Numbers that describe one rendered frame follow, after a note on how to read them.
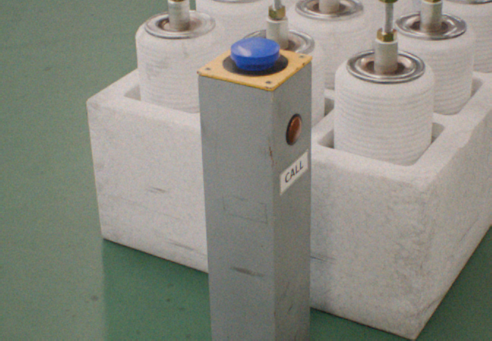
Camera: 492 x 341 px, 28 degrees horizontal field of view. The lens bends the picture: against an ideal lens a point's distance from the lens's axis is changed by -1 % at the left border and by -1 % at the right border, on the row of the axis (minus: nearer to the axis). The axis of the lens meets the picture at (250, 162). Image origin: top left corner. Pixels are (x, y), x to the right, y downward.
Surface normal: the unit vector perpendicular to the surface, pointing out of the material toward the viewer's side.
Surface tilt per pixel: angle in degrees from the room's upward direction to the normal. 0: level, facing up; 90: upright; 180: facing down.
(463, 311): 0
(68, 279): 0
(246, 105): 90
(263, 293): 90
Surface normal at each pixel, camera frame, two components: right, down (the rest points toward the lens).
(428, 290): 0.86, 0.23
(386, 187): -0.50, 0.43
